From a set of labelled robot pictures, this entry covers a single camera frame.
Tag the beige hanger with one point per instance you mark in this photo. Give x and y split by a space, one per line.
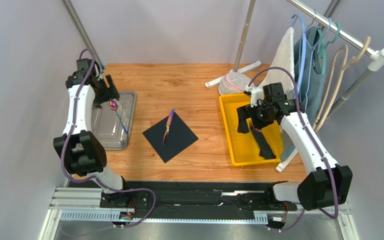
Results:
338 78
345 50

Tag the white mesh bowl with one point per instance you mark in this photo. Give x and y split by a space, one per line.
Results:
233 83

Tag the iridescent spoon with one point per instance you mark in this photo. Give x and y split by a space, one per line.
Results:
114 107

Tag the silver metal tray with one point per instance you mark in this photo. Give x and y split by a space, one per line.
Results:
106 126

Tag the green hanger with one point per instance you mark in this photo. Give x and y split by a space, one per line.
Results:
321 52

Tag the black paper napkin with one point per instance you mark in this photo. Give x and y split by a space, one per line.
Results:
180 137

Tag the metal clothes rack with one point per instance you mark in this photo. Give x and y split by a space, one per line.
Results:
377 57

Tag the yellow plastic bin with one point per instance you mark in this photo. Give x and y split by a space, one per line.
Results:
243 148

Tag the dark fork in bundle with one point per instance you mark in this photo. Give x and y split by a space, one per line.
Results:
251 125

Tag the blue hanger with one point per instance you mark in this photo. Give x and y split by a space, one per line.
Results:
299 73

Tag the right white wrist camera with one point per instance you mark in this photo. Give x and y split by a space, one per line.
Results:
256 94

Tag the teal garment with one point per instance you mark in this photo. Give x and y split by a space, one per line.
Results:
313 83

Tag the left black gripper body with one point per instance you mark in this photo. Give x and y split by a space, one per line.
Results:
102 85

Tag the white towel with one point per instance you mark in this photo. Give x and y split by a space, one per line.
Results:
284 58

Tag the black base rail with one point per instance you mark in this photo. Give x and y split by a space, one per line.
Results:
191 200

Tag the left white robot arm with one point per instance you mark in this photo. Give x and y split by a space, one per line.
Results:
83 158

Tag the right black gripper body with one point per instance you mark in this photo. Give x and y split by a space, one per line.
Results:
245 114

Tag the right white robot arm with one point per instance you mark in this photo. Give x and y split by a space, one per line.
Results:
327 183

